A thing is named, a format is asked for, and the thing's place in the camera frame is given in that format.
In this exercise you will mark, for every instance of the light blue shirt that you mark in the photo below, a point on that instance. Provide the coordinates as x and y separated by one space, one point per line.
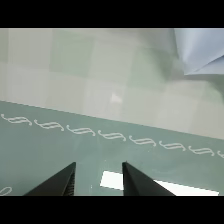
200 50

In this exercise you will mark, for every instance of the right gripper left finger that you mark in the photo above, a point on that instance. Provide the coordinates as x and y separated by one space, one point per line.
61 182

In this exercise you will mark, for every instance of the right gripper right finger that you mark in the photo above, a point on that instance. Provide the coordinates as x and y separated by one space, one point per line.
138 185

